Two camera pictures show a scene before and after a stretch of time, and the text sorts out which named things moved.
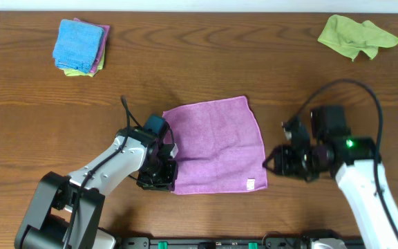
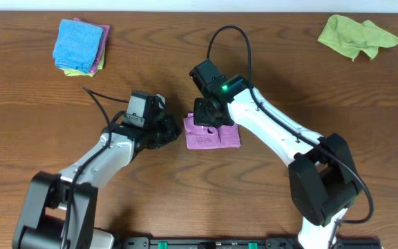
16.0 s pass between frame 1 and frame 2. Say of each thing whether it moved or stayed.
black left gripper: moved
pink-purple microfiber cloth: moved
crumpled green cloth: stayed
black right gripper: moved
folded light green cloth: stayed
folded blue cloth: stayed
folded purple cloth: stayed
